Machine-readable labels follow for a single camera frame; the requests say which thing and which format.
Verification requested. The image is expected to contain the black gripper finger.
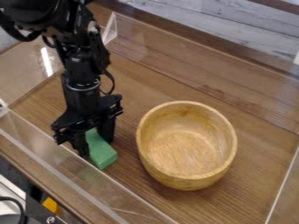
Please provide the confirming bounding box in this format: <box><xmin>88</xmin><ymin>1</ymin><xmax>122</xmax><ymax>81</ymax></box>
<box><xmin>97</xmin><ymin>118</ymin><xmax>116</xmax><ymax>144</ymax></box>
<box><xmin>69</xmin><ymin>133</ymin><xmax>89</xmax><ymax>158</ymax></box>

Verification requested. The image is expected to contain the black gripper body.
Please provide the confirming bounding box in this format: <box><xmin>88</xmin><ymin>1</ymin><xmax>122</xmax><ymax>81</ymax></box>
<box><xmin>50</xmin><ymin>77</ymin><xmax>122</xmax><ymax>144</ymax></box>

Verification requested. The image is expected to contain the green rectangular block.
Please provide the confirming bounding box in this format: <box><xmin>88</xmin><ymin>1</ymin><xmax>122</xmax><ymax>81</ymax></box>
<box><xmin>85</xmin><ymin>129</ymin><xmax>117</xmax><ymax>170</ymax></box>

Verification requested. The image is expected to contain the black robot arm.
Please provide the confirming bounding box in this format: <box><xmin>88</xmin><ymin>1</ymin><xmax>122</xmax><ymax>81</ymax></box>
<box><xmin>0</xmin><ymin>0</ymin><xmax>122</xmax><ymax>157</ymax></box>

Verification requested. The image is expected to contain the brown wooden bowl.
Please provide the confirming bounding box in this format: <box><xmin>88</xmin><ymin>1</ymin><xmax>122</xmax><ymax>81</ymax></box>
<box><xmin>134</xmin><ymin>101</ymin><xmax>237</xmax><ymax>191</ymax></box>

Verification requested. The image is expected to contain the clear acrylic tray wall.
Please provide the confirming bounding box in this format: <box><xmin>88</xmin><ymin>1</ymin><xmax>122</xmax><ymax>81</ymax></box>
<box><xmin>0</xmin><ymin>110</ymin><xmax>179</xmax><ymax>224</ymax></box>

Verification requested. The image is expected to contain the clear acrylic corner bracket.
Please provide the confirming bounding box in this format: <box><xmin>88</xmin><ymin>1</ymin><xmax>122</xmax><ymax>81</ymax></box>
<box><xmin>101</xmin><ymin>13</ymin><xmax>117</xmax><ymax>45</ymax></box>

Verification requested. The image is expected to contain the black cable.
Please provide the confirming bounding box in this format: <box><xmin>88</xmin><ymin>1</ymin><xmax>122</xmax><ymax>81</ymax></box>
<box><xmin>0</xmin><ymin>196</ymin><xmax>28</xmax><ymax>224</ymax></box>

